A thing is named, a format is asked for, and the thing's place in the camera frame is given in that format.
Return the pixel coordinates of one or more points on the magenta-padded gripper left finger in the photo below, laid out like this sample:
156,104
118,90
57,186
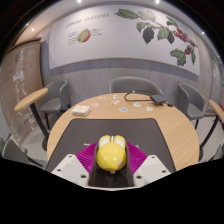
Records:
68,168

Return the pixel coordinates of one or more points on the small white sticker card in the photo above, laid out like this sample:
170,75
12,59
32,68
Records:
137,105
95,104
115,102
149,108
101,97
115,96

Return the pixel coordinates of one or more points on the black mouse pad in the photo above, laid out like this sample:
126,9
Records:
113,128

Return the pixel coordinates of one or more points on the white paper wall sign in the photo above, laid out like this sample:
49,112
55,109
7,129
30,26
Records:
18,76

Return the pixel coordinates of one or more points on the small black adapter plug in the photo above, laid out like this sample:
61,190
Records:
169,104

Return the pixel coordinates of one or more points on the round bluish sticker card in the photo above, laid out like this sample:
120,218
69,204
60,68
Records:
123,109

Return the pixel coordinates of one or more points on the round wooden side table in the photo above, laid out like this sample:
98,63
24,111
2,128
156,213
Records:
30,98
217,110

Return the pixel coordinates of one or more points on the wall mural with leaves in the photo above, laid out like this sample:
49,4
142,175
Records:
123,36

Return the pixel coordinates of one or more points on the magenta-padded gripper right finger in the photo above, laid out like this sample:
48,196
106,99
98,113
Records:
155,168

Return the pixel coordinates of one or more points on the small white box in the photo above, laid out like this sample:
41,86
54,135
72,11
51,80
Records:
80,110

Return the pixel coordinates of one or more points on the grey upholstered chair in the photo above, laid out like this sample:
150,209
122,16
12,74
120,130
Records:
191,103
135,85
55,100
13,151

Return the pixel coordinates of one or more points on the yellow computer mouse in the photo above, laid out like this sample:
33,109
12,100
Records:
111,155

